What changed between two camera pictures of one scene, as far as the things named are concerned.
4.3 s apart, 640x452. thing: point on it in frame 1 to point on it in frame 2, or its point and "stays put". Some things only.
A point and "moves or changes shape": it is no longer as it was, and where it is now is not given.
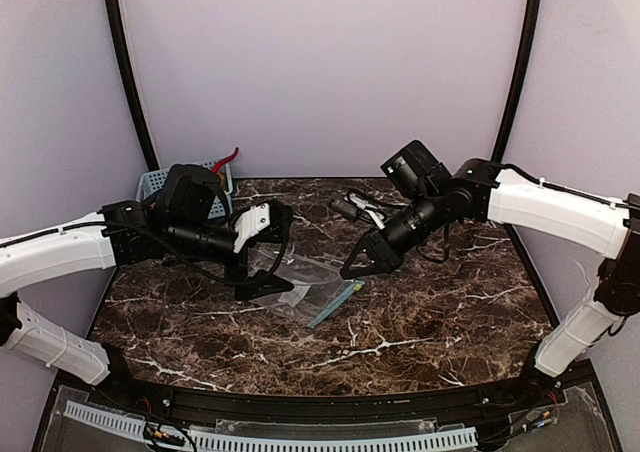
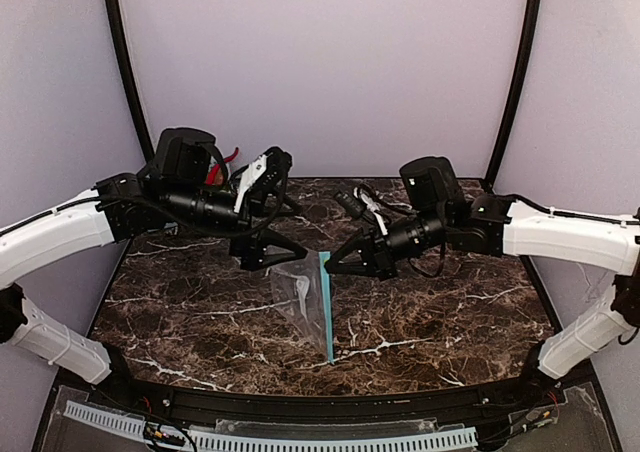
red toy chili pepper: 217,166 stays put
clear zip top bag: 317,290 moves or changes shape
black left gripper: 245,260 to 245,244
